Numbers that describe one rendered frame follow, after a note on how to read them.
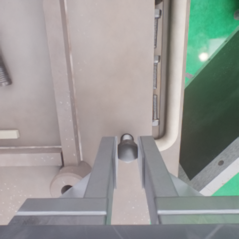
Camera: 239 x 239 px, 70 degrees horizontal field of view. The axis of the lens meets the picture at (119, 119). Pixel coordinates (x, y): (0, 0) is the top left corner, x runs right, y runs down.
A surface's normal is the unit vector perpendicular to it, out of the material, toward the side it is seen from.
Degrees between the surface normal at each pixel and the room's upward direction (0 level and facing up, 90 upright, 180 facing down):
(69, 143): 0
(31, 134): 0
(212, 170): 90
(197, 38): 0
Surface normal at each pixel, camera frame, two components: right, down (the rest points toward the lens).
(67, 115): -0.02, 0.28
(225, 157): -0.78, -0.61
